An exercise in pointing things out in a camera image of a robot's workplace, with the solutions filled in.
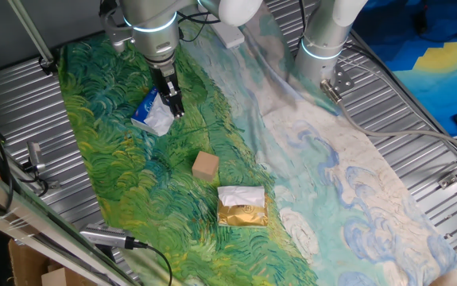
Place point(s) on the small grey camera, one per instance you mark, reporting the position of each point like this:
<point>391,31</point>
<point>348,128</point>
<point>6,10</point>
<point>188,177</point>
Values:
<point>35,155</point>

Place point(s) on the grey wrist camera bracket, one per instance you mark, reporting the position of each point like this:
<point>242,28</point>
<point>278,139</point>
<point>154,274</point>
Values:
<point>113,37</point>

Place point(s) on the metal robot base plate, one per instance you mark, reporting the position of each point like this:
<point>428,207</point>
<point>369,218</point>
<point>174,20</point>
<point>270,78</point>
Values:
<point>343,79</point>

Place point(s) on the gold tissue pack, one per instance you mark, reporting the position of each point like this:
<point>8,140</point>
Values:
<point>243,210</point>

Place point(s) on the grey metal pole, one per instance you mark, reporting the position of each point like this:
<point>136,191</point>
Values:
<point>31,32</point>

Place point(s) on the aluminium frame beam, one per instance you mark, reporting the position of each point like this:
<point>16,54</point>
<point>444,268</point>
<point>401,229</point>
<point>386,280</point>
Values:
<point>33,222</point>

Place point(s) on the white power strip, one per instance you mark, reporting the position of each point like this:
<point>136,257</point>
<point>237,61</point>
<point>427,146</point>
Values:
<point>230,35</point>

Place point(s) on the blue tissue pack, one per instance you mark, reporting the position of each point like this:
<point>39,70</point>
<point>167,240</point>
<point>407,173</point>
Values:
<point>152,119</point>

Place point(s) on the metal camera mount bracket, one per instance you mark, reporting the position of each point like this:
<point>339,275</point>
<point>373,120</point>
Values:
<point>49,183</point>

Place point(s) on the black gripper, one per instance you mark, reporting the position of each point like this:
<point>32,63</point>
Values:
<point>163,77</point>

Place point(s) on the painted landscape cloth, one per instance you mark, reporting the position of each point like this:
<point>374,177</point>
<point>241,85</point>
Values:
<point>152,198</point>

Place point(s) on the blue and yellow poster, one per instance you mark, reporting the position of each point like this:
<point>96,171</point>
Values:
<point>431,59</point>

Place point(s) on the silver camera with black plug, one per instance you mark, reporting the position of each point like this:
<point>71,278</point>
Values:
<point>103,236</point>

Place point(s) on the small wooden block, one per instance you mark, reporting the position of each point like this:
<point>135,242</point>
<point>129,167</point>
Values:
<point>205,167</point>

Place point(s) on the brown cardboard box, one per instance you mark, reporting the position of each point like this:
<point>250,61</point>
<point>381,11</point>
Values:
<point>29,266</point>

